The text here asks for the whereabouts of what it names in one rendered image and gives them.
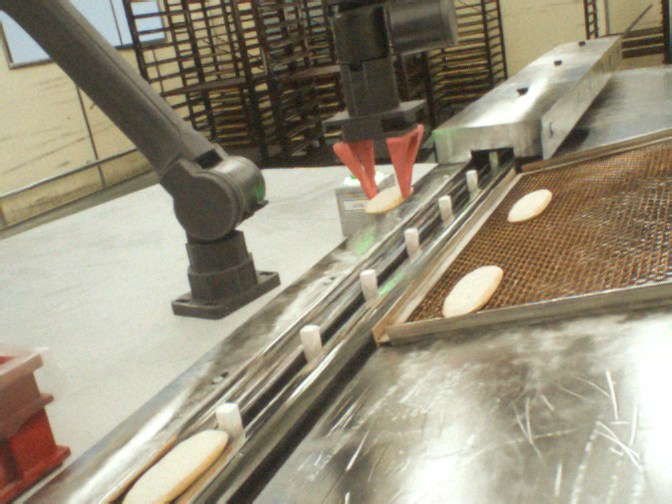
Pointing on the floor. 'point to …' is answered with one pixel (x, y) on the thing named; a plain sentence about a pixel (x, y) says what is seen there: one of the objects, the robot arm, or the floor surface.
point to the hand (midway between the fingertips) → (388, 191)
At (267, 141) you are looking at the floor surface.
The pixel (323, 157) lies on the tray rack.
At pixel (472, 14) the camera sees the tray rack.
